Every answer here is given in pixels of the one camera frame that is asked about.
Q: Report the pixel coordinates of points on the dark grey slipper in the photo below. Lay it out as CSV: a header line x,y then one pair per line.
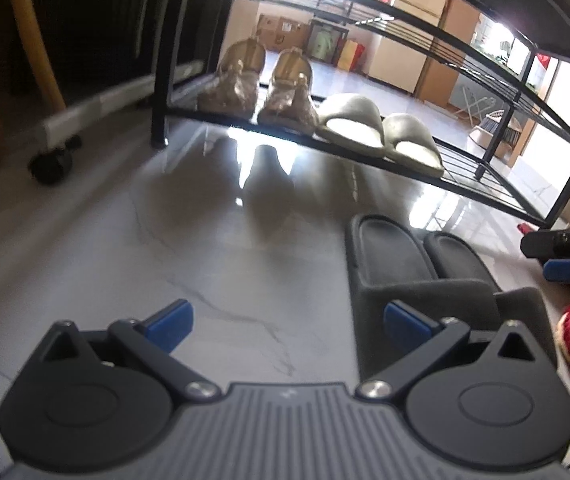
x,y
390,255
460,260

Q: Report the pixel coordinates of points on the woven basket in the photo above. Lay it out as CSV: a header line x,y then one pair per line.
x,y
495,127

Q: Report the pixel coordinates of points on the black metal shoe rack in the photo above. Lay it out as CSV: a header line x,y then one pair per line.
x,y
315,142

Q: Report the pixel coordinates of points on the yellow wooden chair leg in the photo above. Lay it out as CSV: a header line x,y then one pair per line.
x,y
40,35

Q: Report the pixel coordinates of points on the white rolling cabinet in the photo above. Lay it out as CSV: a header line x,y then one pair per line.
x,y
90,110

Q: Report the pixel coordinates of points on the cardboard box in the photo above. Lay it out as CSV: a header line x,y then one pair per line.
x,y
282,32

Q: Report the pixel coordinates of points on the white folding rack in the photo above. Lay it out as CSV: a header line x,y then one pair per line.
x,y
475,105

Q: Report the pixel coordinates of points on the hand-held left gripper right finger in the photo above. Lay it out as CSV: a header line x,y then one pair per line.
x,y
407,325

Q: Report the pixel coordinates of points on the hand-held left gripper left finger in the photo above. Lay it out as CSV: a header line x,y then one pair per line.
x,y
170,322

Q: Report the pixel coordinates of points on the beige slide slipper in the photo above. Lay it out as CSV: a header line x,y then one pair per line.
x,y
412,132
350,110

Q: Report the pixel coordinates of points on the beige floral flat shoe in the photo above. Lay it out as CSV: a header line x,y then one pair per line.
x,y
287,102
230,92

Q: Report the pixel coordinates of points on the green bag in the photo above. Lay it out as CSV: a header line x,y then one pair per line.
x,y
327,42

